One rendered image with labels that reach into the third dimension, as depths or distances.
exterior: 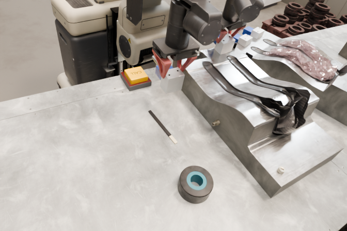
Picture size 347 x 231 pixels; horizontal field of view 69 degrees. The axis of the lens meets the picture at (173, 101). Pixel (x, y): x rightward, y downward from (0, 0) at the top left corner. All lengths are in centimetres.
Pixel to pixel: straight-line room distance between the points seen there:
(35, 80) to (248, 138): 182
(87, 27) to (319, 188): 112
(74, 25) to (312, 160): 107
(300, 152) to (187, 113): 33
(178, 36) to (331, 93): 59
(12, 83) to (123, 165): 167
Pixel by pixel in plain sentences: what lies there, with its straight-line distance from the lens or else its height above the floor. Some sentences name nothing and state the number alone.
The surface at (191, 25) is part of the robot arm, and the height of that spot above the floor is 113.
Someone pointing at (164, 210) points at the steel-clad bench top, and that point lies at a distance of 61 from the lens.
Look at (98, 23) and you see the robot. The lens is 133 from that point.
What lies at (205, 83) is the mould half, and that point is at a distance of 78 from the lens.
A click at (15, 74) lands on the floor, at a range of 230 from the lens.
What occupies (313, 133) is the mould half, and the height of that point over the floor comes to 86.
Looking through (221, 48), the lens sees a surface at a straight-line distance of 90.
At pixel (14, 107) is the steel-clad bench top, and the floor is 80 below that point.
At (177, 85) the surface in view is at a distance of 68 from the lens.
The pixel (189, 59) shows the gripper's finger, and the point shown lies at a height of 100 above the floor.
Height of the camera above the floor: 136
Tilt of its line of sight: 43 degrees down
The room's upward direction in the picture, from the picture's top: 11 degrees clockwise
